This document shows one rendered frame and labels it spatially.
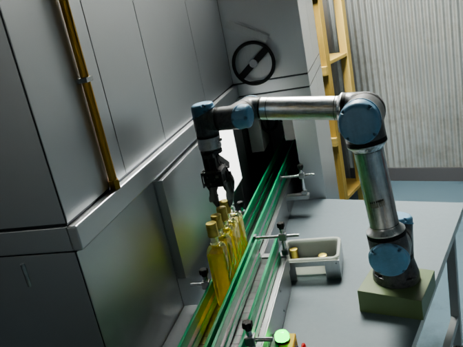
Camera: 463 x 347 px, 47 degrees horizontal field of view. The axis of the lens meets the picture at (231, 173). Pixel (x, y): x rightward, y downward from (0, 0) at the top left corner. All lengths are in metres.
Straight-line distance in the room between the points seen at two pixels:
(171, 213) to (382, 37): 3.34
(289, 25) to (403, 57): 2.22
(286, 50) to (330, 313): 1.30
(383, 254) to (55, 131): 0.97
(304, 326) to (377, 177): 0.57
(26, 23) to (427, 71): 3.83
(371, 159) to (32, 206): 0.90
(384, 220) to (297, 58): 1.21
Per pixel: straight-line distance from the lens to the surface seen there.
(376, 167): 1.56
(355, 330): 1.79
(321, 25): 3.79
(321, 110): 1.68
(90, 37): 1.45
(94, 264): 1.32
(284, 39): 2.61
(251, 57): 2.64
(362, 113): 1.50
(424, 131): 4.82
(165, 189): 1.65
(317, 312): 1.89
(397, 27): 4.68
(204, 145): 1.70
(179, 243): 1.72
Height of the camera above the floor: 1.79
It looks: 18 degrees down
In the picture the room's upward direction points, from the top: 11 degrees counter-clockwise
